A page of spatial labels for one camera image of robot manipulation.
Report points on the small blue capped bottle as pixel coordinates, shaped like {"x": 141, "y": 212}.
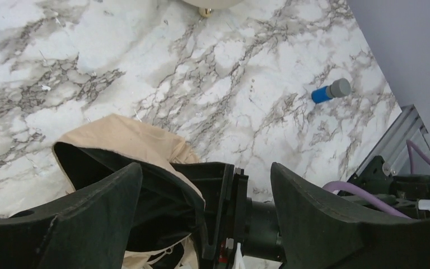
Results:
{"x": 338, "y": 89}

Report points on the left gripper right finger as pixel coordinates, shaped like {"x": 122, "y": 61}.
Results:
{"x": 322, "y": 230}

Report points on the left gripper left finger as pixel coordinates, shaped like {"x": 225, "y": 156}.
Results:
{"x": 88, "y": 228}

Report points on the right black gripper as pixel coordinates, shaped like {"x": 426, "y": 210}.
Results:
{"x": 224, "y": 189}

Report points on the cream cylindrical umbrella stand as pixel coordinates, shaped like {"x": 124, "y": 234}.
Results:
{"x": 205, "y": 7}

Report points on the beige folding umbrella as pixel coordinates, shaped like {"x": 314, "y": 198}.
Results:
{"x": 170, "y": 208}

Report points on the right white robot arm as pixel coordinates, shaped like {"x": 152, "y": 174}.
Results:
{"x": 405, "y": 196}

